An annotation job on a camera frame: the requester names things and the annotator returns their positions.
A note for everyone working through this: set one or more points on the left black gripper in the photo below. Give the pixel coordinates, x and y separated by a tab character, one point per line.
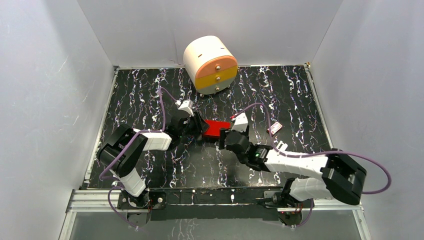
194	124

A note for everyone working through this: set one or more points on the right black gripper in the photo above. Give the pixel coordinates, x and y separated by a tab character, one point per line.
223	133

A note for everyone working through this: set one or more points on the red paper box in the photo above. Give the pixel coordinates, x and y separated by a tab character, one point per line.
214	127

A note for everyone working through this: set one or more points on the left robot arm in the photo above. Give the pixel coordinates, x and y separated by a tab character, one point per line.
121	152

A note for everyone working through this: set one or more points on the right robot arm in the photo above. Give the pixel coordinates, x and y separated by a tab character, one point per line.
332	175

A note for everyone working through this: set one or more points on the small red white card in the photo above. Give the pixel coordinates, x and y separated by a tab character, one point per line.
274	128

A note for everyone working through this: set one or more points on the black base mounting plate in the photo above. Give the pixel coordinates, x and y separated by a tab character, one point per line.
264	203

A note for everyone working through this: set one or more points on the round three-drawer cabinet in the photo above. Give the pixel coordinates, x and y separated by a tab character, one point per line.
210	65

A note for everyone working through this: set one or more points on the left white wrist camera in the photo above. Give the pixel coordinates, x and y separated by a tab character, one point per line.
185	105

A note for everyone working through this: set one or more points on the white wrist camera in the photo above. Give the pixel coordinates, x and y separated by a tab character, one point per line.
185	105
240	123

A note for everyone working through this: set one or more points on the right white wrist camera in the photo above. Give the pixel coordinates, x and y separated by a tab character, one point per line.
240	123

